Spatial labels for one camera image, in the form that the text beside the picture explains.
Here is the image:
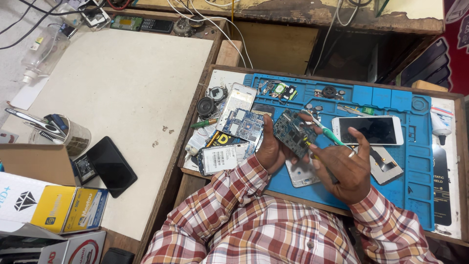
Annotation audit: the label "red phone poster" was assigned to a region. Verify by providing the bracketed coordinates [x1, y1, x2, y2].
[399, 0, 469, 97]

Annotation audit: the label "black flex panel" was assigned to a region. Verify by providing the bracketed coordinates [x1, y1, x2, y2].
[252, 103, 276, 119]

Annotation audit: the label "person's left hand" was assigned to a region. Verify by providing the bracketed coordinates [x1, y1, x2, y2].
[255, 113, 323, 175]

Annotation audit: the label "black yellow packet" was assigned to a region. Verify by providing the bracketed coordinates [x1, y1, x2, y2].
[210, 131, 237, 147]

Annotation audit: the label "yellow product box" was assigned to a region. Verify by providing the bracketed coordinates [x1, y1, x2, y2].
[30, 185, 78, 234]
[62, 187, 110, 235]

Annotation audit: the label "black anti-static packet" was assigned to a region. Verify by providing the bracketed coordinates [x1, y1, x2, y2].
[432, 143, 453, 227]

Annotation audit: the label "grey phone back cover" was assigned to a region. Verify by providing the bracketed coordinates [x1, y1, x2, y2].
[352, 145, 404, 186]

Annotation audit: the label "white grey brush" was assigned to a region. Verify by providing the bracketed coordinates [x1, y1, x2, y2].
[4, 108, 62, 135]

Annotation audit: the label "clear cup of tools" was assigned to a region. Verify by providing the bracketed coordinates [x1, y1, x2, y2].
[28, 114, 92, 158]

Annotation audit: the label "green screwdriver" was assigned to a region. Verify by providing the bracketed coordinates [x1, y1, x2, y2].
[190, 118, 218, 129]

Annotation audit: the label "white device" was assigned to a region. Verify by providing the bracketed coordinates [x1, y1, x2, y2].
[78, 0, 111, 29]

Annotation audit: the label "phone battery with white label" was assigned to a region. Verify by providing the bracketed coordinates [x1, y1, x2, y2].
[197, 143, 254, 177]

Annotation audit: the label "blue phone circuit board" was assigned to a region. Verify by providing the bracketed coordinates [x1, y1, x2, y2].
[273, 108, 318, 159]

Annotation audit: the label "black keypad phone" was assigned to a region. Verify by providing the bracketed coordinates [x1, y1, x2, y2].
[140, 18, 174, 34]

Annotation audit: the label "black smartphone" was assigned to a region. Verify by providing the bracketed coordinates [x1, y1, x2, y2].
[86, 136, 138, 199]

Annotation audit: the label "person's right hand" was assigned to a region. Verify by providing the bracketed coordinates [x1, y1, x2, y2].
[309, 126, 372, 206]

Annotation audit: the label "white box with diamond print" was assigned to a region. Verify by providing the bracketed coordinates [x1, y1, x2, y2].
[0, 172, 56, 232]

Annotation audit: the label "black cables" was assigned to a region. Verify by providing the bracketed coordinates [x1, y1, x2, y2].
[0, 0, 107, 51]

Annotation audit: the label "worn wooden shelf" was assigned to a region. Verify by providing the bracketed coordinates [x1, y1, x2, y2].
[131, 0, 445, 36]

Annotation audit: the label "round metal parts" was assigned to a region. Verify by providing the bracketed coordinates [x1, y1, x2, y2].
[172, 15, 206, 38]

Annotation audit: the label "wooden tray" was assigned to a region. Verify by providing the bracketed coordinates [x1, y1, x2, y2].
[177, 64, 469, 247]

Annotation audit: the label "blue handled screwdriver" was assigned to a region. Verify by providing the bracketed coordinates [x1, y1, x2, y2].
[43, 113, 69, 133]

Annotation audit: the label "white cable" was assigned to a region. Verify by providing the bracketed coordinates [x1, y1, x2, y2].
[311, 0, 360, 76]

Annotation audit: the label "white smartphone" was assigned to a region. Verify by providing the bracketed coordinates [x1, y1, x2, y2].
[331, 115, 404, 146]

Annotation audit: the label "person's plaid shirt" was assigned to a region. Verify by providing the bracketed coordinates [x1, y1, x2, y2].
[141, 192, 367, 264]

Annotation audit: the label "small metal parts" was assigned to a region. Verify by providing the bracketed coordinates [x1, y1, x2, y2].
[258, 80, 275, 96]

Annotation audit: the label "white paper sheet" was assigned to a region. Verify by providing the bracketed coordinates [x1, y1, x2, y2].
[10, 75, 51, 111]

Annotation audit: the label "white box with red logo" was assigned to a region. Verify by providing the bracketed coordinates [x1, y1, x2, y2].
[38, 230, 107, 264]

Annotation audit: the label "green white toothbrush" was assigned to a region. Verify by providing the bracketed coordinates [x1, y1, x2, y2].
[300, 109, 353, 150]

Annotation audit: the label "green open phone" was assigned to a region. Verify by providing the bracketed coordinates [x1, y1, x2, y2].
[110, 15, 144, 32]

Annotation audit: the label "grey round speaker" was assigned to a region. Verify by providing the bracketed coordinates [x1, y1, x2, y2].
[207, 86, 229, 103]

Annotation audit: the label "white cables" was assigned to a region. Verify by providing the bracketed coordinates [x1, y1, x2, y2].
[166, 0, 254, 69]

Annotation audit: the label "small black component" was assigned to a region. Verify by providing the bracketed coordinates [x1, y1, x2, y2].
[282, 85, 298, 102]

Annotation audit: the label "metal blade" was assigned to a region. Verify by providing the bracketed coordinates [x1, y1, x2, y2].
[337, 105, 363, 117]

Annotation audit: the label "brown cardboard box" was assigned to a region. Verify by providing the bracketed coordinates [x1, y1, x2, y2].
[0, 143, 76, 186]

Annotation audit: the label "white glue tube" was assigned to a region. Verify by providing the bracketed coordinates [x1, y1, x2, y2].
[430, 106, 454, 146]

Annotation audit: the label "blue silicone repair mat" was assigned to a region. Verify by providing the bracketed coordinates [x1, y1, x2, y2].
[243, 73, 435, 232]

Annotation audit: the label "clear plastic bottle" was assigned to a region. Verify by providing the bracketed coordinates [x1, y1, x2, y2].
[21, 25, 71, 85]

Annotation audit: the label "white phone back cover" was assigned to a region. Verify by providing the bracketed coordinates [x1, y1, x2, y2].
[285, 158, 321, 188]

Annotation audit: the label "small wooden block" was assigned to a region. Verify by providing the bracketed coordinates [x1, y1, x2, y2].
[411, 79, 439, 93]

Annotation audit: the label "white phone frame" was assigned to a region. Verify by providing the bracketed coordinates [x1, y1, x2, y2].
[216, 82, 258, 132]

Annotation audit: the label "black phone battery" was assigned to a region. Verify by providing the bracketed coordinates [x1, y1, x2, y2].
[73, 154, 99, 186]

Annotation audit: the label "black wallet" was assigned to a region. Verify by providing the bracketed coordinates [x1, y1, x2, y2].
[100, 247, 136, 264]

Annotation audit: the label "yellow handled tool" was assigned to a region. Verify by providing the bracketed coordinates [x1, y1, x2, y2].
[308, 141, 340, 185]

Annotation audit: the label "large blue circuit board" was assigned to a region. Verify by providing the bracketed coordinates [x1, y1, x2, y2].
[222, 108, 265, 144]

